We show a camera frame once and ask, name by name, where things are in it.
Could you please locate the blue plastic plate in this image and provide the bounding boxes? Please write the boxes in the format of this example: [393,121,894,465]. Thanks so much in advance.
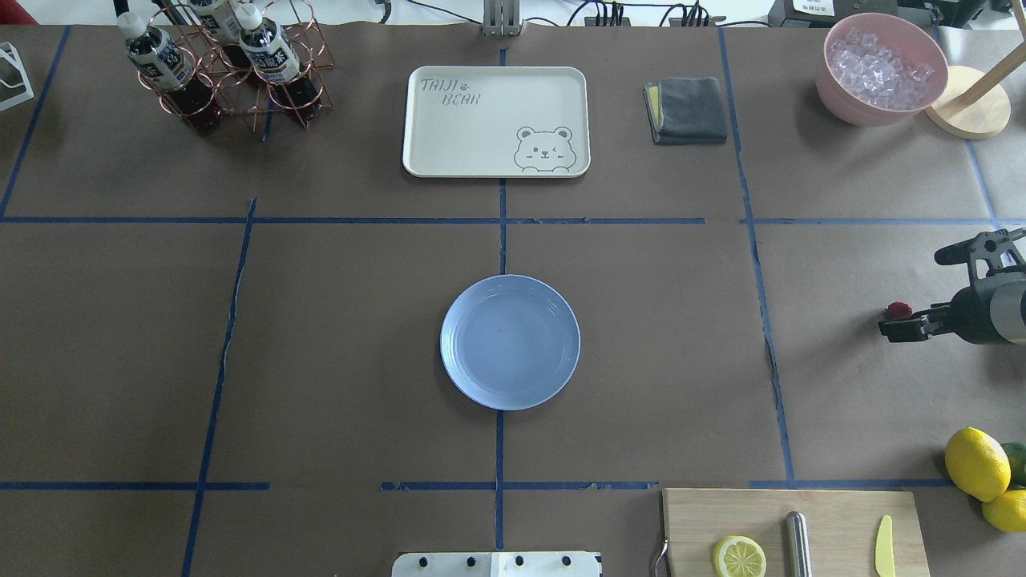
[439,274,580,410]

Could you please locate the red strawberry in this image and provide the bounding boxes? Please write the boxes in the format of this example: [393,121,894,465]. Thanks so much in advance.
[883,301,914,321]

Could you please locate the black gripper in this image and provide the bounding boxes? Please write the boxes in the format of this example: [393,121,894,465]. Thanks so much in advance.
[877,286,998,345]

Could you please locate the lemon half slice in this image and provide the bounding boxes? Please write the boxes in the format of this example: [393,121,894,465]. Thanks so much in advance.
[711,535,767,577]

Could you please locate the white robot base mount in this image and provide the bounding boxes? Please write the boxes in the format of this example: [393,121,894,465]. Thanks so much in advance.
[391,551,604,576]

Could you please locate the tea bottle white cap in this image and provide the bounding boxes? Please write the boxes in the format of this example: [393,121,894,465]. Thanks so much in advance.
[234,2,321,125]
[186,1,261,88]
[116,11,221,131]

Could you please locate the wooden cup stand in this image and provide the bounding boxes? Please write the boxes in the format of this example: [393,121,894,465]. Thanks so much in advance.
[926,43,1025,139]

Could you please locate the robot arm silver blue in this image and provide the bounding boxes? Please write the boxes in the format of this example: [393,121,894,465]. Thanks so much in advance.
[877,276,1025,345]

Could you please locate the grey folded cloth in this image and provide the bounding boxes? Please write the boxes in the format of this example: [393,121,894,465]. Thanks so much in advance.
[644,77,728,145]

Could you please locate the copper wire bottle rack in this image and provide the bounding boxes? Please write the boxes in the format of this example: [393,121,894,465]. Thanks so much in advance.
[115,1,336,136]

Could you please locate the cream bear tray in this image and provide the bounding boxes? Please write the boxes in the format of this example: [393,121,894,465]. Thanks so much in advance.
[402,66,591,179]

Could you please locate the yellow lemon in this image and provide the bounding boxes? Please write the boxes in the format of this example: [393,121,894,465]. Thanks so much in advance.
[944,427,1012,502]
[981,489,1026,532]

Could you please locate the wooden cutting board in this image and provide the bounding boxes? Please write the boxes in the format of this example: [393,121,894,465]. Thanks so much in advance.
[661,488,931,577]

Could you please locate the pink bowl of ice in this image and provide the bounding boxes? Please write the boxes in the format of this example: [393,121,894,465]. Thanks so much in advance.
[816,12,948,127]

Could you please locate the white wire rack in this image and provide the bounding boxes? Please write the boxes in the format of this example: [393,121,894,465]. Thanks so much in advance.
[1,42,35,112]

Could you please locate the yellow plastic knife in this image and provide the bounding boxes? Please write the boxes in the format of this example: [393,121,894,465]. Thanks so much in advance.
[875,514,895,577]

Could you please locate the green lime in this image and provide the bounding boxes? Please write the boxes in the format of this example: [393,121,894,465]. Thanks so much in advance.
[1001,443,1026,488]

